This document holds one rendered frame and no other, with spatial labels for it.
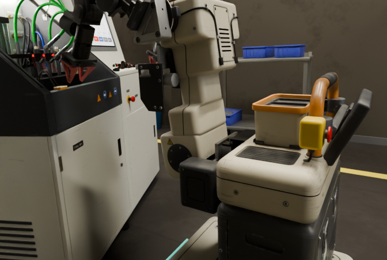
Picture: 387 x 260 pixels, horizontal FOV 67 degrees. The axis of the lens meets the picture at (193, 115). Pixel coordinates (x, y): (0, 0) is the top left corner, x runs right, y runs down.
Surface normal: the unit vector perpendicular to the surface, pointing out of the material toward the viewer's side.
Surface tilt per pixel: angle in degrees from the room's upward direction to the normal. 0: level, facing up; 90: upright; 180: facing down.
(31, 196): 90
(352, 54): 90
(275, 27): 90
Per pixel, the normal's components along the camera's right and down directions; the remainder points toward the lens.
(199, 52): -0.52, 0.20
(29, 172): -0.14, 0.22
